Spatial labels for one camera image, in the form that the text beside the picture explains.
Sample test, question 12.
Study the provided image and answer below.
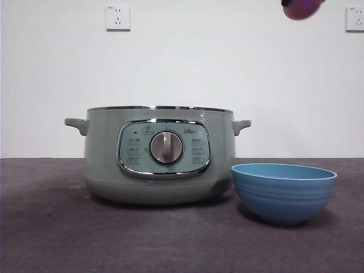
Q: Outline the brown egg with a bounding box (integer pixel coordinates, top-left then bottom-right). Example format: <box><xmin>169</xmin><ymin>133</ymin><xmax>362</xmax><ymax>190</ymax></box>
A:
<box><xmin>283</xmin><ymin>1</ymin><xmax>321</xmax><ymax>21</ymax></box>

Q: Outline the pale green electric steamer pot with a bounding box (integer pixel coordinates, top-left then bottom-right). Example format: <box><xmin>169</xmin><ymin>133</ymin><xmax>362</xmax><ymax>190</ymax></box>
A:
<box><xmin>64</xmin><ymin>105</ymin><xmax>252</xmax><ymax>206</ymax></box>

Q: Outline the blue ribbed bowl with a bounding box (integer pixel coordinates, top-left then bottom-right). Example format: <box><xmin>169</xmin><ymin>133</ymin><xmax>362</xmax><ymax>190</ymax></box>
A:
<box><xmin>230</xmin><ymin>163</ymin><xmax>338</xmax><ymax>228</ymax></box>

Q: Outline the white wall socket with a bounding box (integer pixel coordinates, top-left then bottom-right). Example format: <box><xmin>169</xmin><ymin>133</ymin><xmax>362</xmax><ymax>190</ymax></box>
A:
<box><xmin>106</xmin><ymin>3</ymin><xmax>131</xmax><ymax>31</ymax></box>
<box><xmin>345</xmin><ymin>6</ymin><xmax>364</xmax><ymax>32</ymax></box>

